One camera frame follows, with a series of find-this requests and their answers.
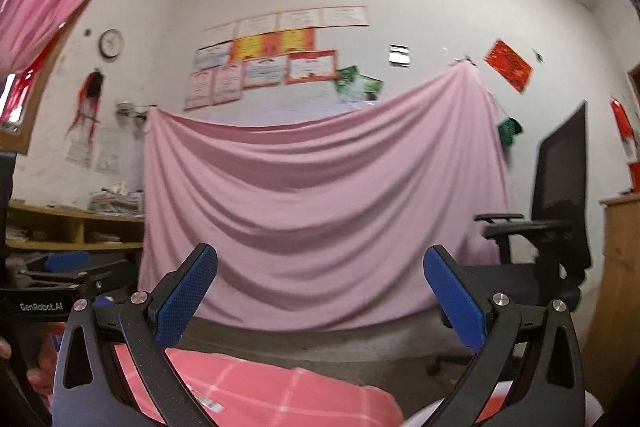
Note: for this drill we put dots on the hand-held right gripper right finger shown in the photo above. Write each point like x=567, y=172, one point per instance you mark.
x=457, y=302

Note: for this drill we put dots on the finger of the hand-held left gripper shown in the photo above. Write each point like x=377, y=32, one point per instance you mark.
x=65, y=262

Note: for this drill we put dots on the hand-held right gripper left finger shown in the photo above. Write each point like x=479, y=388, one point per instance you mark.
x=187, y=299

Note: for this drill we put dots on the person's left hand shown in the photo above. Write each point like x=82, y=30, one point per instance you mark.
x=46, y=374

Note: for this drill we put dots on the wooden shelf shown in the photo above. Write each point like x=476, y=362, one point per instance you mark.
x=75, y=227

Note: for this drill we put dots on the stack of papers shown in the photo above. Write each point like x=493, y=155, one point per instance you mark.
x=117, y=201

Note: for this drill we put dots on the pink checked blanket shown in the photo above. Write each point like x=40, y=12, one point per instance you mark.
x=275, y=392

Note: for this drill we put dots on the black office chair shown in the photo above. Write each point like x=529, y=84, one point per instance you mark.
x=560, y=187

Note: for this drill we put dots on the pink hanging cloth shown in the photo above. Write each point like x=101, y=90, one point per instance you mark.
x=320, y=207

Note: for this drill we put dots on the wooden cabinet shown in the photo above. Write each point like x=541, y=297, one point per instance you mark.
x=622, y=282

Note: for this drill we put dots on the red hanging ornament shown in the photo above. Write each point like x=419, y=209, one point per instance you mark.
x=90, y=92

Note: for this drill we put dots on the green hanging bag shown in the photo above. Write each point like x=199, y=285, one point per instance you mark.
x=510, y=132

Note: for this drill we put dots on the red hanging bag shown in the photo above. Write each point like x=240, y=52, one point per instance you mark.
x=622, y=127

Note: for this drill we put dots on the dark wooden framed picture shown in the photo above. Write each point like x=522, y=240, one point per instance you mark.
x=635, y=82

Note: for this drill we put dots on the white wall paper sheet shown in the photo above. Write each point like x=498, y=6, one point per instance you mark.
x=80, y=149
x=110, y=154

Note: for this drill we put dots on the wooden window frame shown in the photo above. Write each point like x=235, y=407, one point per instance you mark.
x=35, y=107

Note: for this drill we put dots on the metal wall bracket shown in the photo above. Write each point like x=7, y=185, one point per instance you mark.
x=131, y=109

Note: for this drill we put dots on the round wall clock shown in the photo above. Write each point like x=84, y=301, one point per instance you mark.
x=111, y=43

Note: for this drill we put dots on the green wall pictures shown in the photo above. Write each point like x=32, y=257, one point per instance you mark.
x=360, y=84

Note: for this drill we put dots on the red wall poster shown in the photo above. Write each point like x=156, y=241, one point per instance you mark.
x=507, y=66

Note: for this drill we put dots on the small white wall panel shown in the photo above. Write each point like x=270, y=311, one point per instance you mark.
x=399, y=55

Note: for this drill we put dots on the group of wall certificates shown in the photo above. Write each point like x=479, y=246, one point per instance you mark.
x=275, y=57

